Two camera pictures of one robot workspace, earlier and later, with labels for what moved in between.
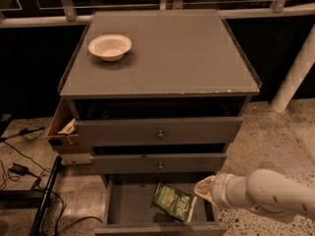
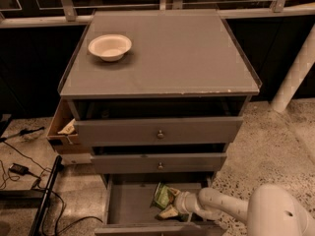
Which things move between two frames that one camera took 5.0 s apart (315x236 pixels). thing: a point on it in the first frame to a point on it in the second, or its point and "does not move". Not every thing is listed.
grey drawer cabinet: [159, 95] does not move
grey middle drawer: [159, 163] does not move
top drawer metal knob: [160, 135] does not move
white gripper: [219, 191] to [181, 202]
